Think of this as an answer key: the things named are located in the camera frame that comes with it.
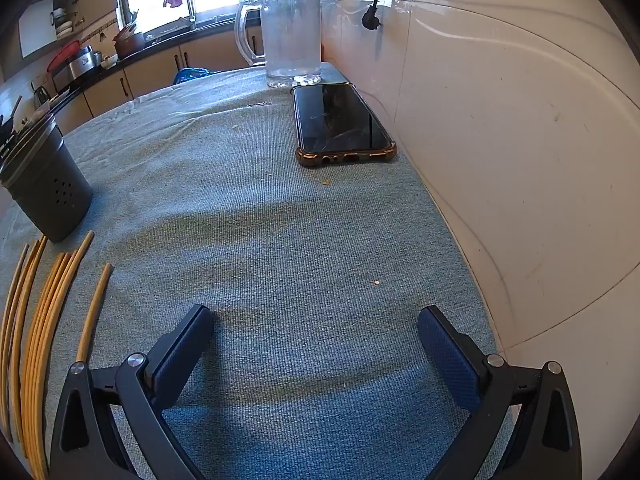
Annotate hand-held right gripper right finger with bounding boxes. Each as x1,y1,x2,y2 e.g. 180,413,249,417
417,305,583,480

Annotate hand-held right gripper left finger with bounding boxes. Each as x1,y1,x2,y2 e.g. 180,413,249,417
48,304,217,480

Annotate tan wooden chopstick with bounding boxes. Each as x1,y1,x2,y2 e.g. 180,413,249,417
75,263,113,363

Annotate group of wooden chopsticks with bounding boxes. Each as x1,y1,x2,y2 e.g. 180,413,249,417
0,231,96,480

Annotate grey utensil holder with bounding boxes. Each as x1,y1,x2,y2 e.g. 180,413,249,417
0,119,94,243

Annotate blue-grey tablecloth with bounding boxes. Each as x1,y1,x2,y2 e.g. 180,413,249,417
0,62,516,480

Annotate smartphone in brown case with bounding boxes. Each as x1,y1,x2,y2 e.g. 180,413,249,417
291,82,398,168

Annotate blue plastic bag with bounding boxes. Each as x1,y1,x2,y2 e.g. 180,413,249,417
173,67,213,86

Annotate beige lower kitchen cabinets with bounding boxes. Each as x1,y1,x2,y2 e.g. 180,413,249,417
50,30,266,133

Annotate stainless steel cooker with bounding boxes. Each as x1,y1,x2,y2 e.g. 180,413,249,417
67,46,103,80

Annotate black kitchen countertop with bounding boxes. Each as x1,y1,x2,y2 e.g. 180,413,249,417
30,22,241,111

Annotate brown clay pot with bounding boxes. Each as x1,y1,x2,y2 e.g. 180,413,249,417
113,27,146,58

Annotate red colander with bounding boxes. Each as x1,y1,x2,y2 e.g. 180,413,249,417
46,40,81,73

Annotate clear glass mug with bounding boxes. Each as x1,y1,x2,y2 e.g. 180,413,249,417
234,0,323,90

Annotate stack of white bowls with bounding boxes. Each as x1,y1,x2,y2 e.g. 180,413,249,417
52,7,73,38

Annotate open wall cabinet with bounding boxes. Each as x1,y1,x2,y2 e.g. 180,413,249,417
19,0,86,58

